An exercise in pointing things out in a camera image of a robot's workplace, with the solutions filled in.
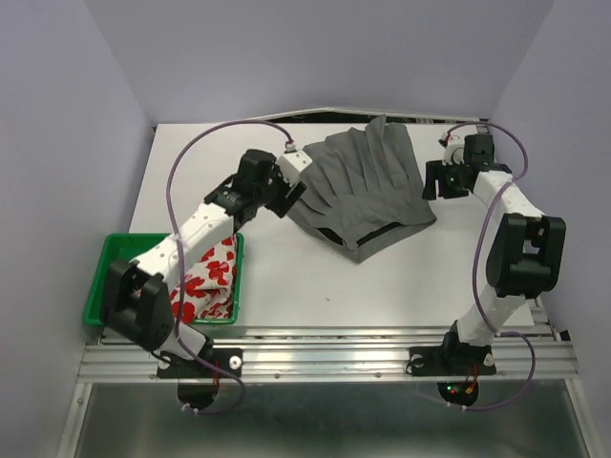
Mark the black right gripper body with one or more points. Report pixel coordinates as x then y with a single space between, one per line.
452 187

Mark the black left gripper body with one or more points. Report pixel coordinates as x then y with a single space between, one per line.
274 191

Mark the grey pleated skirt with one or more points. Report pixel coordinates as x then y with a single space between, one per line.
363 190

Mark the white red floral skirt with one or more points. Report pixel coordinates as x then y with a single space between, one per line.
210 284

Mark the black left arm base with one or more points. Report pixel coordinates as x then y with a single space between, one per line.
206 389

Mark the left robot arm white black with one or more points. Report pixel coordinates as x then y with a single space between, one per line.
136 295

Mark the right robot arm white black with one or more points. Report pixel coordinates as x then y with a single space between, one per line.
519 250

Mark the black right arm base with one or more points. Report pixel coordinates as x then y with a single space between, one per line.
452 358

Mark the green plastic tray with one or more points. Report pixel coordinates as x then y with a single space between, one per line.
127 246

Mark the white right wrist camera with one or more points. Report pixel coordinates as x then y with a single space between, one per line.
453 149

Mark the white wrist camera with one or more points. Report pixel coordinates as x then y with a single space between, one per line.
453 149
292 165

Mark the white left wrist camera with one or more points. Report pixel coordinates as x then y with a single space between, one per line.
292 165

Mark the aluminium rail frame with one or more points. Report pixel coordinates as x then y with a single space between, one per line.
324 356

